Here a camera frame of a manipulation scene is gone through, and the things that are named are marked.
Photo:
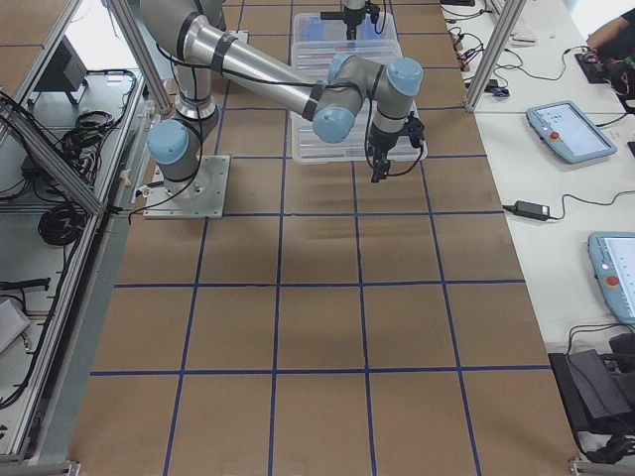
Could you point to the clear plastic box lid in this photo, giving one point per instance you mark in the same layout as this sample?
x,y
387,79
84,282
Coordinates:
x,y
354,79

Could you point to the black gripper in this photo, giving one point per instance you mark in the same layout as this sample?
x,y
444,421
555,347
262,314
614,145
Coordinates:
x,y
383,142
351,21

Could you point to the black box latch handle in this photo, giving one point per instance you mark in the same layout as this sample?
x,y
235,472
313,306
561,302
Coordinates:
x,y
331,15

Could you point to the black power adapter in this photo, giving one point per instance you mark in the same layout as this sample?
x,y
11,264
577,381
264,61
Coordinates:
x,y
531,210

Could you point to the aluminium frame post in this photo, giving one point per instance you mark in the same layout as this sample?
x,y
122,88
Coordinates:
x,y
511,12

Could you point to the blue teach pendant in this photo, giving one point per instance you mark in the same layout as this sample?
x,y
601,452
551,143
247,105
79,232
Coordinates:
x,y
569,133
612,258

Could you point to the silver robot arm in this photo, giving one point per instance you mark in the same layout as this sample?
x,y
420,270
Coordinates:
x,y
194,34
353,4

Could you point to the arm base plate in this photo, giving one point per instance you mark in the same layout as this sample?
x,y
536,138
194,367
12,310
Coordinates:
x,y
204,197

